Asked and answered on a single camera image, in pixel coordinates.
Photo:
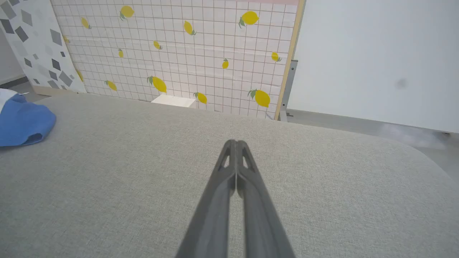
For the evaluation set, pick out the small white box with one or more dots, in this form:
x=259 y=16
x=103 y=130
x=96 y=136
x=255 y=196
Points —
x=174 y=101

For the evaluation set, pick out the blue and white shorts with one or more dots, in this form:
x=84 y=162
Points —
x=21 y=120

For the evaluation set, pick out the lemon print grid panel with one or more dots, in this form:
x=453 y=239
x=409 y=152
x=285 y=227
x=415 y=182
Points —
x=186 y=53

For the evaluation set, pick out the grey terrazzo print panel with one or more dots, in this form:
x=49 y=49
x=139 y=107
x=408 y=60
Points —
x=39 y=43

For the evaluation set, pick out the white partition board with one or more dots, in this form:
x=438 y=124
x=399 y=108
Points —
x=373 y=57

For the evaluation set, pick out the grey metal panel bracket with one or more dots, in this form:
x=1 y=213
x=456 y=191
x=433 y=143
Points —
x=288 y=86

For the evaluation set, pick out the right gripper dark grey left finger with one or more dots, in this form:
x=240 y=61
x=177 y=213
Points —
x=211 y=215

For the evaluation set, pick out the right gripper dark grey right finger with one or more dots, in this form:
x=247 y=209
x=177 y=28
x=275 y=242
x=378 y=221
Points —
x=261 y=222

